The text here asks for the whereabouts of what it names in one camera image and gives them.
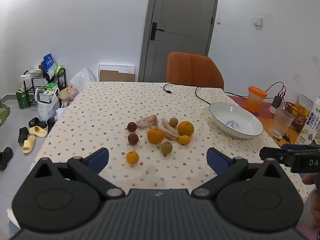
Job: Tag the yellow snack packet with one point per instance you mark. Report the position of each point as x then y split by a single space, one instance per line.
303 105

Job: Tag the black power bank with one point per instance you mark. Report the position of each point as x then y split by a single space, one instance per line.
277 101

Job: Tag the small peeled pomelo segment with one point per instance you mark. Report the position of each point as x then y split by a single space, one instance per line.
147 121

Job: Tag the black slipper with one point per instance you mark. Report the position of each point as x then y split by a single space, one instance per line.
36 123
22 135
51 123
5 157

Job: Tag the person's right hand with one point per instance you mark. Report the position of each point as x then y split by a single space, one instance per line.
308 179

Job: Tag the white charger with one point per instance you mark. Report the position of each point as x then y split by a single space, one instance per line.
273 110

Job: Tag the ribbed clear glass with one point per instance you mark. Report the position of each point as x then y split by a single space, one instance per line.
281 122

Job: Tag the brown paper bag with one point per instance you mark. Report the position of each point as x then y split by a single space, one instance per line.
66 93

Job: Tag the grey door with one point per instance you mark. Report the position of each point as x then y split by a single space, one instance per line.
185 10

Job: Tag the brown cardboard sheet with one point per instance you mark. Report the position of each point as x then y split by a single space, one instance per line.
116 76

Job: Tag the yellow slipper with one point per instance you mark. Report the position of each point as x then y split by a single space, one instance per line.
37 131
28 143

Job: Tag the orange printed table mat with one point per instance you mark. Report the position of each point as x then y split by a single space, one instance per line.
266 123

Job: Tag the large peeled pomelo segment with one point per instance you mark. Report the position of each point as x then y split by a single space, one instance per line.
168 130

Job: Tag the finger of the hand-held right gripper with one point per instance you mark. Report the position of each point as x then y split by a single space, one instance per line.
272 153
302 148

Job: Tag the green and white box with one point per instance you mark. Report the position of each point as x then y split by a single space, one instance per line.
51 86

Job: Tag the white light switch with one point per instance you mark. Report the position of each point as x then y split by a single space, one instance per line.
218 20

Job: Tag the small orange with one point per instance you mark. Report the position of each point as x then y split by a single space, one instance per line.
184 140
132 157

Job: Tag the black metal shoe rack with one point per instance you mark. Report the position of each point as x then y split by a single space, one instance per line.
32 92

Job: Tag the white milk carton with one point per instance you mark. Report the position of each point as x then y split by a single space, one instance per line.
312 122

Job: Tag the small green fruit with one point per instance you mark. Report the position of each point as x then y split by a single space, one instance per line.
173 122
166 147

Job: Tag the white plastic bag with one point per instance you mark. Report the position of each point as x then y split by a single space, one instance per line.
46 111

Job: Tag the orange leather chair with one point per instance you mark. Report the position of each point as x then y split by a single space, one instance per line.
192 70

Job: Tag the blue plastic bag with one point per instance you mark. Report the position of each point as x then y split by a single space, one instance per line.
48 62

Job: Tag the dotted white tablecloth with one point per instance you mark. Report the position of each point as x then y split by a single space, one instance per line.
105 105

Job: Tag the green packet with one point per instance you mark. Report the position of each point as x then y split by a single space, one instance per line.
58 69

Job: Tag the white bowl with blue rim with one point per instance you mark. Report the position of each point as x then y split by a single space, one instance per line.
225 115

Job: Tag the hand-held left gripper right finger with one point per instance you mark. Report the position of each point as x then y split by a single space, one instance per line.
215 160

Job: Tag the clear plastic bag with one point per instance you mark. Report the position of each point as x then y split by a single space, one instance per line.
81 80

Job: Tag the small red fruit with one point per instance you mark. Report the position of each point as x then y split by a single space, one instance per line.
132 126
133 138

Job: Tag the orange lidded jar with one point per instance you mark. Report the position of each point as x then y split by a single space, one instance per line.
255 102

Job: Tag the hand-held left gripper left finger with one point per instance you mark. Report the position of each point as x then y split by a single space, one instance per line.
98 158

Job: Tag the white board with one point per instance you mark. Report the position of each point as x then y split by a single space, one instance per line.
115 67

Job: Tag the large orange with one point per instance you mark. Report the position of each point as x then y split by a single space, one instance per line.
185 128
155 135

